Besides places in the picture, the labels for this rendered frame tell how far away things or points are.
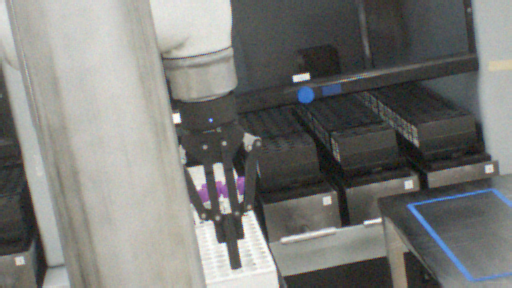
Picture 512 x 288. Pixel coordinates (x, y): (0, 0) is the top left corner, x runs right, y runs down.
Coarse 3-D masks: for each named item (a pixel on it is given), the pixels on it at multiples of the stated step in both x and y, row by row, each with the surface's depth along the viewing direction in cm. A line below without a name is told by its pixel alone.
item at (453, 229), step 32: (416, 192) 166; (448, 192) 163; (480, 192) 160; (384, 224) 165; (416, 224) 151; (448, 224) 148; (480, 224) 146; (416, 256) 140; (448, 256) 136; (480, 256) 134
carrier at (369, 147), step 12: (372, 132) 186; (384, 132) 185; (336, 144) 185; (348, 144) 184; (360, 144) 185; (372, 144) 185; (384, 144) 185; (396, 144) 185; (348, 156) 185; (360, 156) 185; (372, 156) 185; (384, 156) 186; (396, 156) 186
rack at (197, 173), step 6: (192, 168) 187; (198, 168) 187; (216, 168) 185; (222, 168) 184; (192, 174) 183; (198, 174) 183; (216, 174) 180; (222, 174) 180; (234, 174) 178; (198, 180) 178; (204, 180) 178; (216, 180) 176; (222, 180) 177; (198, 186) 175
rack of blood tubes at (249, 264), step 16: (208, 224) 153; (256, 224) 149; (208, 240) 145; (240, 240) 144; (256, 240) 143; (208, 256) 139; (224, 256) 138; (256, 256) 136; (208, 272) 133; (224, 272) 132; (240, 272) 132; (256, 272) 130; (272, 272) 130
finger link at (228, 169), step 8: (224, 144) 128; (224, 152) 128; (224, 160) 129; (224, 168) 129; (232, 168) 129; (232, 176) 130; (232, 184) 130; (232, 192) 130; (232, 200) 130; (232, 208) 131; (240, 208) 131; (240, 216) 130
